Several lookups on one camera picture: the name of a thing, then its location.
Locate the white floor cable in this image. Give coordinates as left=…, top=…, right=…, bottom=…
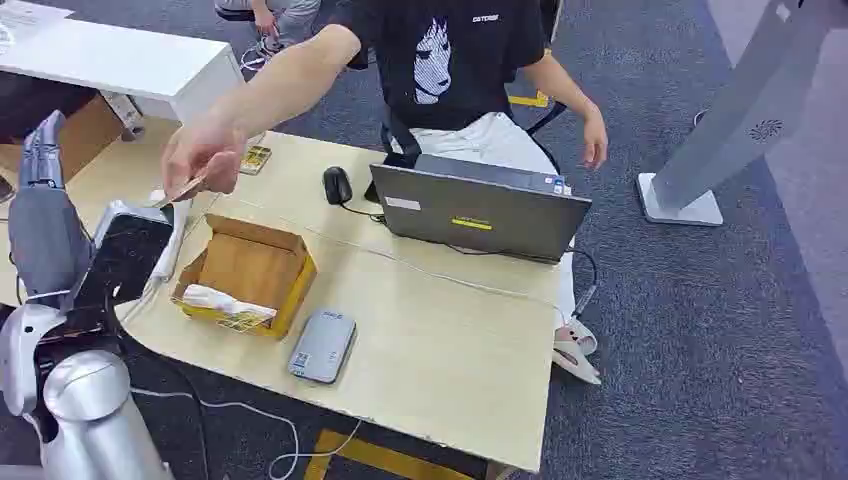
left=129, top=386, right=364, bottom=480

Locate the grey laptop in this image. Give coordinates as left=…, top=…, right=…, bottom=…
left=368, top=153, right=594, bottom=265

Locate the grey flat card reader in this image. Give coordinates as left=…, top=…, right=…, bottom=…
left=287, top=309, right=358, bottom=386

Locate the yellow floor tape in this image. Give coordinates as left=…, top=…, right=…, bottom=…
left=303, top=429, right=480, bottom=480

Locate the printed card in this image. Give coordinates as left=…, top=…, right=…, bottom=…
left=153, top=174, right=207, bottom=211

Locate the small stack of cards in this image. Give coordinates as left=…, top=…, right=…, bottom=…
left=239, top=144, right=274, bottom=177

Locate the black computer mouse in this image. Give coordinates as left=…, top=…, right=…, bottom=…
left=321, top=166, right=354, bottom=206

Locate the seated person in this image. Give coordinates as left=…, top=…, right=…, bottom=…
left=160, top=0, right=609, bottom=333

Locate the black mouse cable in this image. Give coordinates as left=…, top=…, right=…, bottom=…
left=340, top=202, right=388, bottom=225

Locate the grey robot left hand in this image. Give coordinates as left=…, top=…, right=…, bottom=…
left=7, top=109, right=95, bottom=313

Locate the brown cardboard box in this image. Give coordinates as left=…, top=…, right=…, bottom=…
left=0, top=94, right=125, bottom=181

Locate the cards bundle in white wrap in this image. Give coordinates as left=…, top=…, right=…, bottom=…
left=177, top=284, right=279, bottom=333

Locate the person's left hand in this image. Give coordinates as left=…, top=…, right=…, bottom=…
left=582, top=109, right=609, bottom=172

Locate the person's right hand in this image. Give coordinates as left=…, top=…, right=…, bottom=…
left=160, top=123, right=248, bottom=202

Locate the black laptop power cable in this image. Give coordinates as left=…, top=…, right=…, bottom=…
left=568, top=246, right=600, bottom=317

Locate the pale slipper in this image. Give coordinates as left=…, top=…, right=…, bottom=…
left=552, top=317, right=603, bottom=387

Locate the wooden card box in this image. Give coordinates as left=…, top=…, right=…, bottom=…
left=171, top=213, right=319, bottom=340

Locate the white desk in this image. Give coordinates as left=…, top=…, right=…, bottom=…
left=0, top=0, right=248, bottom=125

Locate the person in background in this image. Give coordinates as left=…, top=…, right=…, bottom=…
left=214, top=0, right=323, bottom=54

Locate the white floor stand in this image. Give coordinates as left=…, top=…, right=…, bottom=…
left=636, top=0, right=848, bottom=229

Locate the thin white desk wire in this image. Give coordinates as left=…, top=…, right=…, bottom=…
left=281, top=218, right=561, bottom=309

